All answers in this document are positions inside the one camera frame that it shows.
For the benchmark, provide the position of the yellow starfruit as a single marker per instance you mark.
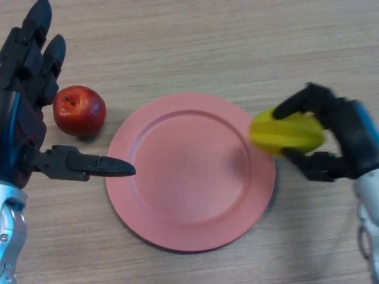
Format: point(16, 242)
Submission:
point(284, 133)

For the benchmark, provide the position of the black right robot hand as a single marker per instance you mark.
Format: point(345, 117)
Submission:
point(355, 133)

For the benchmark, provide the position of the red apple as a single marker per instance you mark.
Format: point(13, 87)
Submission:
point(80, 112)

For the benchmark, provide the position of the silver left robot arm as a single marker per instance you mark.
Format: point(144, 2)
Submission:
point(12, 230)

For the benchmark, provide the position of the pink round plate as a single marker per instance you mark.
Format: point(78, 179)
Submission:
point(189, 183)

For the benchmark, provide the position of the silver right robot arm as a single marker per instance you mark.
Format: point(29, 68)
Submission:
point(370, 207)

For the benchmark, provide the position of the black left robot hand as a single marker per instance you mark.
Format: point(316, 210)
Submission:
point(23, 118)

